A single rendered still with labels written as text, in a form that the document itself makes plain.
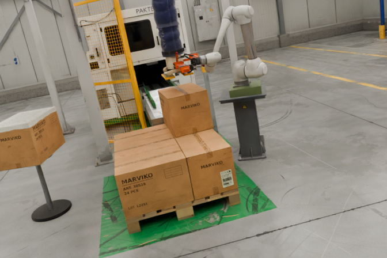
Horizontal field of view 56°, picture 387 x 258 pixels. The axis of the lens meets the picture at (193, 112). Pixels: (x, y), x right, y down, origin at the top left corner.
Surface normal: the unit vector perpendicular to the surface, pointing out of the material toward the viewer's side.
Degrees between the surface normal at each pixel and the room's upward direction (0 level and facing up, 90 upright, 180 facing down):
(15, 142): 90
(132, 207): 90
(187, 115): 90
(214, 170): 90
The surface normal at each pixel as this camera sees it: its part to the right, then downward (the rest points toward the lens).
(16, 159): -0.04, 0.26
